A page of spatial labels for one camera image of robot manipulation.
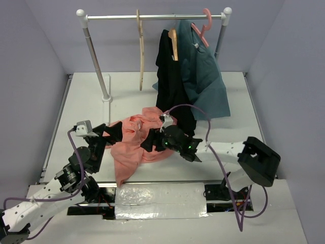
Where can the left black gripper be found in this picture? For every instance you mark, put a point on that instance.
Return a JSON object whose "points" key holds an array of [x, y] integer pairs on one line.
{"points": [[116, 132]]}

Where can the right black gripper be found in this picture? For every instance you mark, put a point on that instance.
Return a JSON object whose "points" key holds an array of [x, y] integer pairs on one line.
{"points": [[148, 144]]}

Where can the salmon pink t shirt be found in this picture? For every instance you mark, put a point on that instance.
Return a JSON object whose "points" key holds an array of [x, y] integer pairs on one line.
{"points": [[127, 154]]}

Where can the light wooden hanger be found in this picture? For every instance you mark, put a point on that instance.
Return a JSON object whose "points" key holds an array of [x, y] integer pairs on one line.
{"points": [[141, 41]]}

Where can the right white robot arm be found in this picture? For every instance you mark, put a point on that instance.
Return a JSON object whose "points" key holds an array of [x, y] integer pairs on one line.
{"points": [[258, 162]]}

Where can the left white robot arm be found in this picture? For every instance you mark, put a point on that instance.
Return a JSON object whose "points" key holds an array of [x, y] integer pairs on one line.
{"points": [[73, 184]]}

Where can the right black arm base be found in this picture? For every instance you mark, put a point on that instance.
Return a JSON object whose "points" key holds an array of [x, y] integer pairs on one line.
{"points": [[218, 198]]}

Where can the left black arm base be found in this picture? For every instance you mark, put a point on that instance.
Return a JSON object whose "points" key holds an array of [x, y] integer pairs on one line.
{"points": [[99, 201]]}

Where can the black t shirt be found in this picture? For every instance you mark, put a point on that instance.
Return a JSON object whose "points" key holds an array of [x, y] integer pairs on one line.
{"points": [[171, 91]]}

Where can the teal t shirt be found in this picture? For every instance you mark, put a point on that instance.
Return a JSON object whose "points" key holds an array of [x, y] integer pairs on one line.
{"points": [[201, 76]]}

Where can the wooden hanger with black shirt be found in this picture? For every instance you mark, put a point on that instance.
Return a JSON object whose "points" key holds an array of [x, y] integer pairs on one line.
{"points": [[172, 34]]}

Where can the pink plastic hanger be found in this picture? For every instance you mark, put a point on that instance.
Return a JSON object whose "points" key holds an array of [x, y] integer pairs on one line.
{"points": [[205, 28]]}

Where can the white and silver clothes rack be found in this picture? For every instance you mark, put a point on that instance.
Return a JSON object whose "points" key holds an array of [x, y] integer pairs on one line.
{"points": [[84, 19]]}

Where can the silver foil cover panel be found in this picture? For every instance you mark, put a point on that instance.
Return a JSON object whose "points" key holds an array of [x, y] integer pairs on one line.
{"points": [[160, 201]]}

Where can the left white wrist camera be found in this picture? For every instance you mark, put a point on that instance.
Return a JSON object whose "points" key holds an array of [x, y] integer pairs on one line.
{"points": [[84, 129]]}

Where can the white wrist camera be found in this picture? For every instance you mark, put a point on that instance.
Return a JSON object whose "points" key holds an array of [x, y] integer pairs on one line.
{"points": [[167, 121], [84, 129]]}

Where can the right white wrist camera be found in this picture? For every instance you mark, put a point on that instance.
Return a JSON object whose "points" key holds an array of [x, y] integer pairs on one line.
{"points": [[167, 121]]}

